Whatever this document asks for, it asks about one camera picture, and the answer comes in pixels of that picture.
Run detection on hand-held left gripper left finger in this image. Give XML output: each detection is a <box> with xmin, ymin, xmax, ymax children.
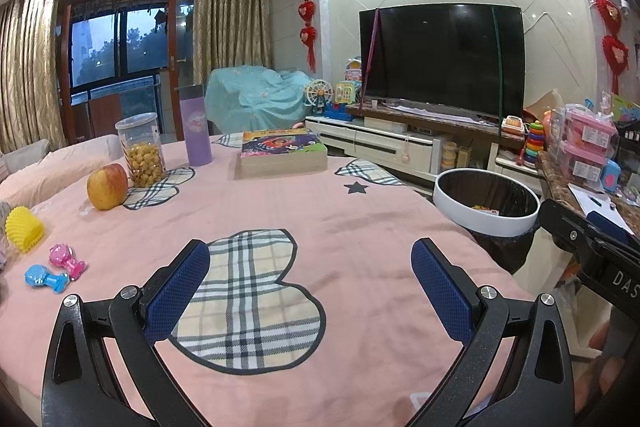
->
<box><xmin>41</xmin><ymin>239</ymin><xmax>211</xmax><ymax>427</ymax></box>

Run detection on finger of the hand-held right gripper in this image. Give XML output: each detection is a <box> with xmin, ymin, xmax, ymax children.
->
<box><xmin>586</xmin><ymin>208</ymin><xmax>640</xmax><ymax>258</ymax></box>
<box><xmin>537</xmin><ymin>198</ymin><xmax>602</xmax><ymax>265</ymax></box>

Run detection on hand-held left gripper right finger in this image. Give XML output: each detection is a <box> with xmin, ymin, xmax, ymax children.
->
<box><xmin>410</xmin><ymin>237</ymin><xmax>576</xmax><ymax>427</ymax></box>

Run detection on white round trash bin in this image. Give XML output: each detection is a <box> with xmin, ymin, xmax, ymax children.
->
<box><xmin>432</xmin><ymin>168</ymin><xmax>542</xmax><ymax>273</ymax></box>

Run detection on person's right hand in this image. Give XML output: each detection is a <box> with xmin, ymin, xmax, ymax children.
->
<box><xmin>587</xmin><ymin>309</ymin><xmax>633</xmax><ymax>413</ymax></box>

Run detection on white paper sheets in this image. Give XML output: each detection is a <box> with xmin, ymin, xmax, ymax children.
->
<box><xmin>570</xmin><ymin>186</ymin><xmax>633</xmax><ymax>238</ymax></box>

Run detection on blue toy case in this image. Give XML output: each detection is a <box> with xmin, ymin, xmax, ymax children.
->
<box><xmin>602</xmin><ymin>159</ymin><xmax>623</xmax><ymax>194</ymax></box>

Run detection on brown marble counter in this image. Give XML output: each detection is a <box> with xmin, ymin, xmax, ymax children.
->
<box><xmin>536</xmin><ymin>151</ymin><xmax>640</xmax><ymax>240</ymax></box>

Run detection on pink plastic storage box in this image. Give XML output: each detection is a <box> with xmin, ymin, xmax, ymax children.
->
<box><xmin>557</xmin><ymin>141</ymin><xmax>616</xmax><ymax>192</ymax></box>
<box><xmin>562</xmin><ymin>104</ymin><xmax>618</xmax><ymax>152</ymax></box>

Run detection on red white toy phone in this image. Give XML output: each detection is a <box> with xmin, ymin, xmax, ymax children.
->
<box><xmin>501</xmin><ymin>115</ymin><xmax>526</xmax><ymax>138</ymax></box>

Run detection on pink plastic toy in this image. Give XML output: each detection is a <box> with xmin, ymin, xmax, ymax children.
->
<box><xmin>48</xmin><ymin>244</ymin><xmax>87</xmax><ymax>280</ymax></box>

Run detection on green picture book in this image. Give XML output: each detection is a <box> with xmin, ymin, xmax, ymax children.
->
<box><xmin>611</xmin><ymin>93</ymin><xmax>640</xmax><ymax>122</ymax></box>

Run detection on brown cardboard box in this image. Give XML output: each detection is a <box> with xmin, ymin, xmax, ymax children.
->
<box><xmin>524</xmin><ymin>89</ymin><xmax>563</xmax><ymax>120</ymax></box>

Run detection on red yellow apple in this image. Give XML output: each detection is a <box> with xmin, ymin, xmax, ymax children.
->
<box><xmin>86</xmin><ymin>163</ymin><xmax>129</xmax><ymax>211</ymax></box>

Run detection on blue plastic toy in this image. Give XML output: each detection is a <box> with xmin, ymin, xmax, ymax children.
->
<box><xmin>25</xmin><ymin>265</ymin><xmax>69</xmax><ymax>294</ymax></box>

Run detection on stack of cream tins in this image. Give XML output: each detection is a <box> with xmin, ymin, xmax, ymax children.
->
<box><xmin>441</xmin><ymin>142</ymin><xmax>461</xmax><ymax>172</ymax></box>

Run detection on clear jar of puffed snacks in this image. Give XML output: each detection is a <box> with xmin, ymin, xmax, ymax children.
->
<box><xmin>115</xmin><ymin>113</ymin><xmax>167</xmax><ymax>188</ymax></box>

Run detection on white television stand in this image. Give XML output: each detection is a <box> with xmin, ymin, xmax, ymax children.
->
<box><xmin>305</xmin><ymin>102</ymin><xmax>546</xmax><ymax>188</ymax></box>

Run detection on yellow foam fruit net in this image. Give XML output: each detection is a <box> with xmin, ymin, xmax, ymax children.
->
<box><xmin>5</xmin><ymin>206</ymin><xmax>45</xmax><ymax>254</ymax></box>

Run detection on purple drink bottle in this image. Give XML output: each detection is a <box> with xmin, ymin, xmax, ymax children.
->
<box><xmin>179</xmin><ymin>84</ymin><xmax>213</xmax><ymax>166</ymax></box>

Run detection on colourful picture box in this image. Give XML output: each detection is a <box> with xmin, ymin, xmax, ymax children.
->
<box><xmin>239</xmin><ymin>130</ymin><xmax>329</xmax><ymax>175</ymax></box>

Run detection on pink covered sofa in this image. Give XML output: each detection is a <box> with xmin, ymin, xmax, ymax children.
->
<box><xmin>0</xmin><ymin>134</ymin><xmax>123</xmax><ymax>208</ymax></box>

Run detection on teal cloth covered chair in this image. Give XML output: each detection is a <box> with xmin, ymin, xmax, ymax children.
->
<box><xmin>206</xmin><ymin>66</ymin><xmax>321</xmax><ymax>132</ymax></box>

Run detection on black flat television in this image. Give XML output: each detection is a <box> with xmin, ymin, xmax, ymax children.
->
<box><xmin>359</xmin><ymin>3</ymin><xmax>526</xmax><ymax>122</ymax></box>

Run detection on red heart hanging decoration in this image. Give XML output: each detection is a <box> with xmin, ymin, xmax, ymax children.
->
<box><xmin>296</xmin><ymin>0</ymin><xmax>318</xmax><ymax>72</ymax></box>
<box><xmin>571</xmin><ymin>0</ymin><xmax>631</xmax><ymax>92</ymax></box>

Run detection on toy ferris wheel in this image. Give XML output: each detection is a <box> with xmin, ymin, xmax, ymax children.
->
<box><xmin>305</xmin><ymin>79</ymin><xmax>333</xmax><ymax>118</ymax></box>

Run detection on pastel plastic toy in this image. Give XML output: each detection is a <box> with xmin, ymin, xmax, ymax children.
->
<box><xmin>342</xmin><ymin>58</ymin><xmax>365</xmax><ymax>82</ymax></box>

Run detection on brown framed balcony door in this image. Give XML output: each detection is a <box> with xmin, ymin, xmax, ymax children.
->
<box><xmin>57</xmin><ymin>0</ymin><xmax>197</xmax><ymax>142</ymax></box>

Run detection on pink stick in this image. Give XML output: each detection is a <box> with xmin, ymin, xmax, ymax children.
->
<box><xmin>361</xmin><ymin>8</ymin><xmax>382</xmax><ymax>105</ymax></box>

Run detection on beige patterned curtain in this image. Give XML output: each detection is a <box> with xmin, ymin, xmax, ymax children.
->
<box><xmin>192</xmin><ymin>0</ymin><xmax>276</xmax><ymax>72</ymax></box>
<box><xmin>0</xmin><ymin>0</ymin><xmax>68</xmax><ymax>152</ymax></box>

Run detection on rainbow stacking ring toy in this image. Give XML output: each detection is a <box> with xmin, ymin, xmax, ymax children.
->
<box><xmin>517</xmin><ymin>121</ymin><xmax>548</xmax><ymax>165</ymax></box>

